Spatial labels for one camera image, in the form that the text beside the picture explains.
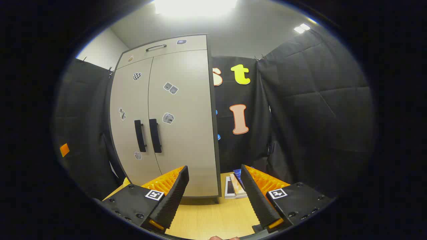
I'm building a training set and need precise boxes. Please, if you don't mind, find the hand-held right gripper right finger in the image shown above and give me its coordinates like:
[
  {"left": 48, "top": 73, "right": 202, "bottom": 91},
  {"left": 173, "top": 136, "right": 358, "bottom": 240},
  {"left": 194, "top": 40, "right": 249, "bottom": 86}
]
[{"left": 240, "top": 164, "right": 336, "bottom": 234}]

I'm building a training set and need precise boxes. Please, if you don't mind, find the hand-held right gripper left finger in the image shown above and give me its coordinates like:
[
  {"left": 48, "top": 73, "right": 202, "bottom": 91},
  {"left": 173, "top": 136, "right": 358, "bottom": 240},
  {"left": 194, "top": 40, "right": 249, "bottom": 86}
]
[{"left": 97, "top": 165, "right": 190, "bottom": 234}]

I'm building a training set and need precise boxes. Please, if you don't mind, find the grey shoe cabinet door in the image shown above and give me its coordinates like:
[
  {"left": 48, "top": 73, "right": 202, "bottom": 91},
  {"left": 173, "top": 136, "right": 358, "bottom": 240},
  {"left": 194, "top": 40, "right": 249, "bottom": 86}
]
[
  {"left": 148, "top": 49, "right": 220, "bottom": 197},
  {"left": 110, "top": 57, "right": 163, "bottom": 186}
]

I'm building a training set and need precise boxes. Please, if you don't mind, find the grey double-door shoe cabinet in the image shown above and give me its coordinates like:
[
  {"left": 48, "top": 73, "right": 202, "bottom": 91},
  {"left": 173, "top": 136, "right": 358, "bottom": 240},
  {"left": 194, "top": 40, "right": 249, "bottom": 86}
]
[{"left": 108, "top": 34, "right": 222, "bottom": 204}]

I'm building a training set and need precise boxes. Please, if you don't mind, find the grey cabinet drawer front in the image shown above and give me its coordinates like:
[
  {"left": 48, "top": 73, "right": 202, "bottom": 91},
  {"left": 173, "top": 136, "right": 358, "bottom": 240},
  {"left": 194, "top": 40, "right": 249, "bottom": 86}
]
[{"left": 117, "top": 34, "right": 208, "bottom": 69}]

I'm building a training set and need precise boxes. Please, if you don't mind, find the orange and white book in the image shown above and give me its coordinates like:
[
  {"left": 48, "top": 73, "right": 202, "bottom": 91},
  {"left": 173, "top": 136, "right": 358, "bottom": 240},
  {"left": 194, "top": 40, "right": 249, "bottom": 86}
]
[{"left": 230, "top": 173, "right": 248, "bottom": 198}]

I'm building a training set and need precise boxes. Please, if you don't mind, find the white flat box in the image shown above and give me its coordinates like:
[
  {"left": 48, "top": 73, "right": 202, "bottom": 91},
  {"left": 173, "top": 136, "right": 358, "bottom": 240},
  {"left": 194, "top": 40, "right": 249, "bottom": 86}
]
[{"left": 225, "top": 176, "right": 237, "bottom": 199}]

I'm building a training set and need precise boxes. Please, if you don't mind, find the blue book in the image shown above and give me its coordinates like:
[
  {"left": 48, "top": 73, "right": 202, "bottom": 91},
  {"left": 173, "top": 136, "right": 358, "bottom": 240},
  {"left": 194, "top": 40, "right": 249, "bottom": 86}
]
[{"left": 233, "top": 169, "right": 246, "bottom": 187}]

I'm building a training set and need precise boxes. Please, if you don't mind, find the black backdrop cloth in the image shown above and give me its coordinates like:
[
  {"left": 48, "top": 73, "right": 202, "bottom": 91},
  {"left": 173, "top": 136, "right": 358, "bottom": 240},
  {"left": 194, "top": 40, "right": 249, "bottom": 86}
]
[{"left": 53, "top": 23, "right": 376, "bottom": 200}]

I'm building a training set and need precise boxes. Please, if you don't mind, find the long ceiling light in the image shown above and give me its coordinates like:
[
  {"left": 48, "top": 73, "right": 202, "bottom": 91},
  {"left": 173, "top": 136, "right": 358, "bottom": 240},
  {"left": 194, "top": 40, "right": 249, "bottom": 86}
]
[{"left": 153, "top": 0, "right": 239, "bottom": 17}]

